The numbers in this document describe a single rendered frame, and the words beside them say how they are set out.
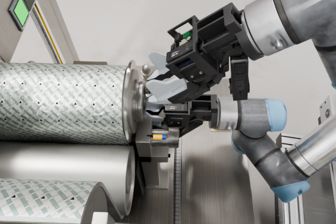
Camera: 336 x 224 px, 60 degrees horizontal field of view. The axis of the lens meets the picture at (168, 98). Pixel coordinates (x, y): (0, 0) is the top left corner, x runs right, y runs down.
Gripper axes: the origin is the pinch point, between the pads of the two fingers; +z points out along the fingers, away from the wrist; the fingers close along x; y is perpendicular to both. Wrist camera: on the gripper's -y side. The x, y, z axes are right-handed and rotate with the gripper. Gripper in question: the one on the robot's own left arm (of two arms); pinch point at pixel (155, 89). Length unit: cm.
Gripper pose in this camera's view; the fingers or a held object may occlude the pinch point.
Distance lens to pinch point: 52.3
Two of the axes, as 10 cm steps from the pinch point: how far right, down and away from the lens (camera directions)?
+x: -0.4, 8.4, -5.4
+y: -6.4, -4.3, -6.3
